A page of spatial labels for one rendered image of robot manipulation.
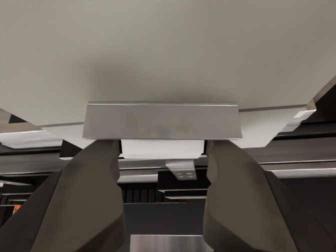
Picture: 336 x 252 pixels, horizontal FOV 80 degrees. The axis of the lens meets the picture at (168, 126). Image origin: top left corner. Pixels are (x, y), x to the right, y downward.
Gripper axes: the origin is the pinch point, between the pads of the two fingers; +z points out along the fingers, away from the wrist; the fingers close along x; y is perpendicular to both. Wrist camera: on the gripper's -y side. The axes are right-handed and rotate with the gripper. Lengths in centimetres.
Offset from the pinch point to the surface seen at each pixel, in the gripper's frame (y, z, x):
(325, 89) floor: 49, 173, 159
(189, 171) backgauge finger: 13.4, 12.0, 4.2
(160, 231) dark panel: 54, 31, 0
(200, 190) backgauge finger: 22.2, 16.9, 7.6
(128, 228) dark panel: 55, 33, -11
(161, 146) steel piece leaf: 3.9, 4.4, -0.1
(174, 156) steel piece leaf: 6.8, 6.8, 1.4
